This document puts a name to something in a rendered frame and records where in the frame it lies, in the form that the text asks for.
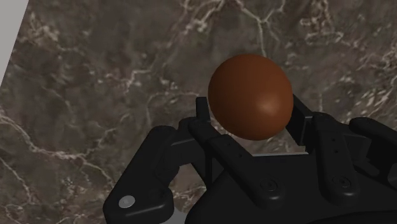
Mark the brown egg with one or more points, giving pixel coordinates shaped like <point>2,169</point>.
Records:
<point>250,96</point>

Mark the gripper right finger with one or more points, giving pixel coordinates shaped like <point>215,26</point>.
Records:
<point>335,155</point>

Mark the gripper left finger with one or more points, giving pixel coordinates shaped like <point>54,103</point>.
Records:
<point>155,161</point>

